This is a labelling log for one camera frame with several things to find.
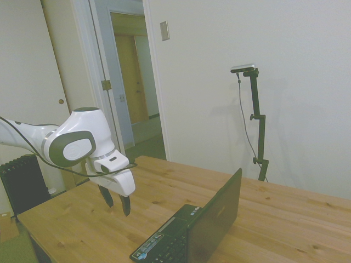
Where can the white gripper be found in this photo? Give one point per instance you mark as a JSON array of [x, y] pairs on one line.
[[123, 183]]

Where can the black laptop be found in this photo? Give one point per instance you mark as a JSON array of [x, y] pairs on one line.
[[211, 216]]

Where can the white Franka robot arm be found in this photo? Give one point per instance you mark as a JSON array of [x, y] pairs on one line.
[[82, 126]]

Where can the black radiator heater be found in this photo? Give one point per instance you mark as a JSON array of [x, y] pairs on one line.
[[22, 183]]

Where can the brown cardboard box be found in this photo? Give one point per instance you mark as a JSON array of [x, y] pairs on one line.
[[8, 227]]

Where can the brass door hinge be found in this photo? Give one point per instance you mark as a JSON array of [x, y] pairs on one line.
[[106, 85]]

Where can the wooden hallway door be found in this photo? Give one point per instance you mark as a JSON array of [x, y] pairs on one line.
[[129, 82]]

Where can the white open door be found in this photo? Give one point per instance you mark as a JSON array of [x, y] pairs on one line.
[[109, 71]]

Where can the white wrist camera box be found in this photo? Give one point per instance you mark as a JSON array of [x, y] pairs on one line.
[[115, 163]]

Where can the black camera stand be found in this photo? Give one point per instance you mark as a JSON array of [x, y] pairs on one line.
[[259, 117]]

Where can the beige wall switch plate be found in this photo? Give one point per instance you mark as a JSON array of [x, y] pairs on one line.
[[164, 31]]

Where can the silver exterior camera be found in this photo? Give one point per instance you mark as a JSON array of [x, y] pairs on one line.
[[243, 68]]

